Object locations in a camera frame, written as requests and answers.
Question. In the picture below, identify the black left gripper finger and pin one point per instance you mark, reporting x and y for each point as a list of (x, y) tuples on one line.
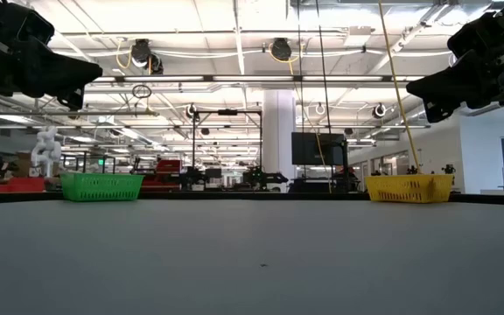
[(72, 98), (59, 72)]

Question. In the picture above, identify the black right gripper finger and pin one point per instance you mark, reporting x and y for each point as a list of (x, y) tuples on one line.
[(457, 83), (440, 111)]

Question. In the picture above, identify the background black robot arm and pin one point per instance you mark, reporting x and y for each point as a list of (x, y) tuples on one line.
[(261, 177)]

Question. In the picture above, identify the white robot figure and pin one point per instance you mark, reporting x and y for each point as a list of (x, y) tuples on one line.
[(46, 151)]

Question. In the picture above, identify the yellow plastic basket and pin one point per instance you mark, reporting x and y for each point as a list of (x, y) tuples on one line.
[(405, 189)]

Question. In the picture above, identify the green plastic basket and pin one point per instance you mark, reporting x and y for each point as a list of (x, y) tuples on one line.
[(101, 188)]

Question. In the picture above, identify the red bin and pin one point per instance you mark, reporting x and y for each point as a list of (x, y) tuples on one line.
[(20, 184)]

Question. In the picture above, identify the red toolbox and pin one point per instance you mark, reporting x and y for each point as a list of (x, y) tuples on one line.
[(169, 166)]

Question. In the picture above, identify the black monitor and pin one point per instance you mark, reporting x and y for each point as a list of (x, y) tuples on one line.
[(309, 149)]

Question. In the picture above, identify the white building column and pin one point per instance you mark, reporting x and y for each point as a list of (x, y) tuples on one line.
[(278, 122)]

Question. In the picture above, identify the black workstation frame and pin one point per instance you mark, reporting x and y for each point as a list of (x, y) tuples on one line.
[(227, 112)]

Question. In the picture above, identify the black aluminium table frame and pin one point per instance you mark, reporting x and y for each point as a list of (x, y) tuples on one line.
[(256, 195)]

